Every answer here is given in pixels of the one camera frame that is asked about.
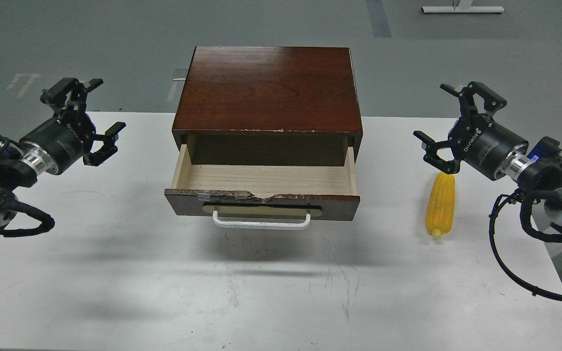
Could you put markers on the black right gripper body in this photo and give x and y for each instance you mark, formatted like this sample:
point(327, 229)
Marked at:
point(485, 144)

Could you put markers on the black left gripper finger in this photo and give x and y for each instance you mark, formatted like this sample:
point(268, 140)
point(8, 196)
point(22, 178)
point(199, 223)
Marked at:
point(108, 148)
point(69, 95)

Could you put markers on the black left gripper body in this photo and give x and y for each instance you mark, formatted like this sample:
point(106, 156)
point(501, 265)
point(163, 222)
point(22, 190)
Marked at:
point(65, 139)

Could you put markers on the yellow corn cob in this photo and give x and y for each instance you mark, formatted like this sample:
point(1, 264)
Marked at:
point(439, 215)

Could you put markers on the wooden drawer with white handle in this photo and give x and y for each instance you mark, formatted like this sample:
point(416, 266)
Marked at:
point(269, 177)

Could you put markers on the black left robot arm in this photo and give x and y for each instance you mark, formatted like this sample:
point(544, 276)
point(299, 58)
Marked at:
point(20, 166)

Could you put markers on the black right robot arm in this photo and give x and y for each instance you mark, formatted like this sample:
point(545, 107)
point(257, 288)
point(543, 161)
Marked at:
point(536, 172)

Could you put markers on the dark wooden cabinet box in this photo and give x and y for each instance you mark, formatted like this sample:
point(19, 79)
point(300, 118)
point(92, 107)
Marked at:
point(283, 91)

